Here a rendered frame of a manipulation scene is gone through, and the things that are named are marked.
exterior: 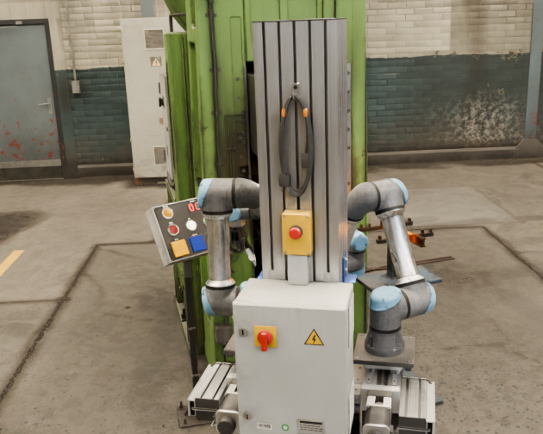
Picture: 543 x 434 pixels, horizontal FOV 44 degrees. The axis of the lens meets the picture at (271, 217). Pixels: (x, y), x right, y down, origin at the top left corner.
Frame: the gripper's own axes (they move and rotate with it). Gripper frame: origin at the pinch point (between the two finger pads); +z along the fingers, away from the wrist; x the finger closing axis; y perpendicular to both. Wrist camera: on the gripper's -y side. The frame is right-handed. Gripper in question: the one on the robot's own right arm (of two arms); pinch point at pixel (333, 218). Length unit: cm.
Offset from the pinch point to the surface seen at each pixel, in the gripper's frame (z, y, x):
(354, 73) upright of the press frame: 54, -63, 32
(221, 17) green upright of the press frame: 52, -94, -37
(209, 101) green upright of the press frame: 53, -54, -46
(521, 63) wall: 548, -37, 459
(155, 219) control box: 22, -3, -80
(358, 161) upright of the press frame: 56, -15, 34
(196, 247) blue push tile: 20, 12, -62
